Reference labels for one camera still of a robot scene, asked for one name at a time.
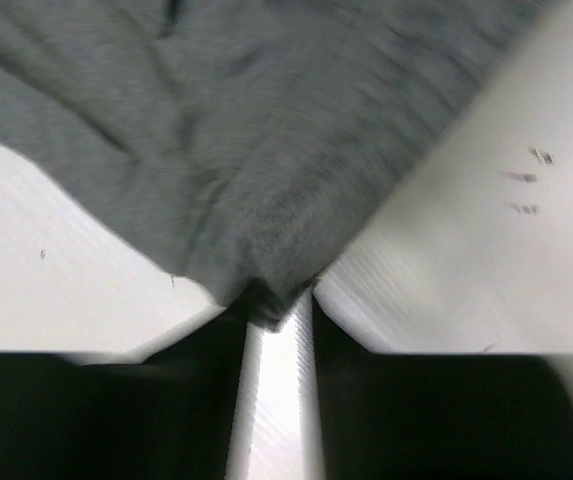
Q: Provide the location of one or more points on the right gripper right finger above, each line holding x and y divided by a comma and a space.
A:
392, 416

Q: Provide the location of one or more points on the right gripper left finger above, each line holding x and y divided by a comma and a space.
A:
167, 417

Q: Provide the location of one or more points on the grey shorts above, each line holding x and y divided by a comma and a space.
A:
242, 144

